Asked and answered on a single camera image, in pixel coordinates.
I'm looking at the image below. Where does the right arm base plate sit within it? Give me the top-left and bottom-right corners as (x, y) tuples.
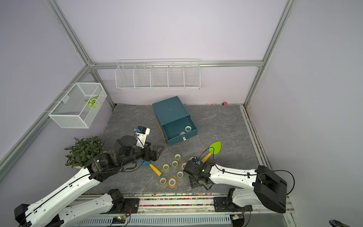
(213, 188), (253, 213)

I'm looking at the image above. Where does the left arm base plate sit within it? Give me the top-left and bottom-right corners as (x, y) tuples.
(106, 189), (140, 214)

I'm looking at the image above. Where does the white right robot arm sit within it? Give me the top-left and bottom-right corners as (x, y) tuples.
(183, 161), (287, 213)

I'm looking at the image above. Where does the green potted plant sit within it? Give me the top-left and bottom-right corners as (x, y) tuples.
(65, 136), (105, 168)

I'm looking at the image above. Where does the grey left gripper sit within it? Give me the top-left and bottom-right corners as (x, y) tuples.
(119, 140), (164, 168)

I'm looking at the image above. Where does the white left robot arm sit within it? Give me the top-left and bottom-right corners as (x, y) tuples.
(14, 135), (164, 227)

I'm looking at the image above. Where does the orange tape roll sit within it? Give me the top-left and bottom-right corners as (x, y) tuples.
(167, 177), (177, 188)
(181, 162), (187, 171)

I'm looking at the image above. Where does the teal drawer cabinet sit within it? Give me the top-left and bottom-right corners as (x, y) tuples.
(152, 96), (198, 145)

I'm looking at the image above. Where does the blue toy rake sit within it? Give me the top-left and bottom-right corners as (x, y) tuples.
(139, 160), (163, 177)

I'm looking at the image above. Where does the green toy shovel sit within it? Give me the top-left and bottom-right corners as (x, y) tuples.
(201, 141), (222, 163)

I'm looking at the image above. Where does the white vented cable duct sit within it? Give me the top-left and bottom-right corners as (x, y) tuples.
(72, 214), (232, 227)

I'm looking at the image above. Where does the white wire basket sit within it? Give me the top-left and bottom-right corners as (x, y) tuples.
(48, 82), (107, 129)

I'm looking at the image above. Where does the white wire wall shelf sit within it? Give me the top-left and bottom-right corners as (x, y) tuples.
(115, 59), (201, 90)

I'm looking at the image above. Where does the green toy in basket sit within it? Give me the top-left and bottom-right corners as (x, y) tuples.
(85, 96), (100, 109)

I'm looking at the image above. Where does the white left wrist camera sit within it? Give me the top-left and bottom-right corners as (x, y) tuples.
(134, 126), (150, 148)

